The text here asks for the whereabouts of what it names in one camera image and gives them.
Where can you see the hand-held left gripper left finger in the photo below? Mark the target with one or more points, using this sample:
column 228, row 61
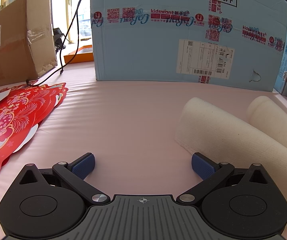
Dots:
column 84, row 166

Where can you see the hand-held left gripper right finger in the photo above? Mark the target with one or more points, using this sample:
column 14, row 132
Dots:
column 202, row 166

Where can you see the cream white cloth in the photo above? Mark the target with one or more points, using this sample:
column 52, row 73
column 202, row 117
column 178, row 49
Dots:
column 208, row 125

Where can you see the pink table cover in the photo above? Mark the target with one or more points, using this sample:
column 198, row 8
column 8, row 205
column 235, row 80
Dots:
column 133, row 120

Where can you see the stack of red paper cutouts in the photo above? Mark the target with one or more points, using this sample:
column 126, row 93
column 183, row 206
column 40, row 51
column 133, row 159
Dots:
column 13, row 120

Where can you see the orange flat box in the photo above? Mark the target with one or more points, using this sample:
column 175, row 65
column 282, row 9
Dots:
column 79, row 57

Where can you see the large blue cardboard box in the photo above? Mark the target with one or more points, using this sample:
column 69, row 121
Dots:
column 146, row 55

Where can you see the black power adapter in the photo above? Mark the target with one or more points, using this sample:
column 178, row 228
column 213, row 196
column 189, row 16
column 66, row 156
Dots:
column 58, row 40

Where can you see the taped brown cardboard box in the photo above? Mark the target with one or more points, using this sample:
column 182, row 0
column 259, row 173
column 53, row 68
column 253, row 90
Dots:
column 13, row 42

